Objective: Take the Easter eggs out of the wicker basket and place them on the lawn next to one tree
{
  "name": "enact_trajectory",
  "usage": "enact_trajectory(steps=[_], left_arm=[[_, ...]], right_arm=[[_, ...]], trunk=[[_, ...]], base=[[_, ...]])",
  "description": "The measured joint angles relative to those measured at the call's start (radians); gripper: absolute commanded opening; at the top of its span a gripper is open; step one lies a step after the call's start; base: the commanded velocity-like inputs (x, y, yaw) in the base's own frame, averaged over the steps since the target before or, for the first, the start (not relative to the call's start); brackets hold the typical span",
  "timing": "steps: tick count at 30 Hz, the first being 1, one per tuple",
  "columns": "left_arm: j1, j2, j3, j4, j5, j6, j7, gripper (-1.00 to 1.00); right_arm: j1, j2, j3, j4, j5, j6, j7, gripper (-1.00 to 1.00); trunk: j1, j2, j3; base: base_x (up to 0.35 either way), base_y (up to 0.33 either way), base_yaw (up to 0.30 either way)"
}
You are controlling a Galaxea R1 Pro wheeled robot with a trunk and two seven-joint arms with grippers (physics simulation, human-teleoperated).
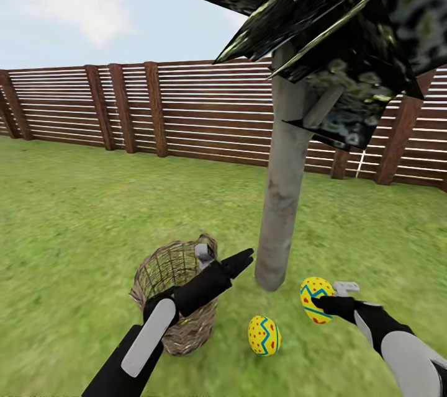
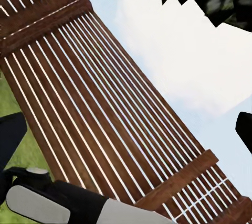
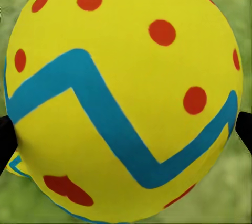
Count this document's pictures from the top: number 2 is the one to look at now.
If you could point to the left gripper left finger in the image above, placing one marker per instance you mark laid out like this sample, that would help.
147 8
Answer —
12 130

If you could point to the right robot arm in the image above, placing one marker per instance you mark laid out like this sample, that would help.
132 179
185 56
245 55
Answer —
34 195

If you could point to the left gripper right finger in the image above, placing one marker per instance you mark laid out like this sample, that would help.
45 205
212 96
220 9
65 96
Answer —
244 128

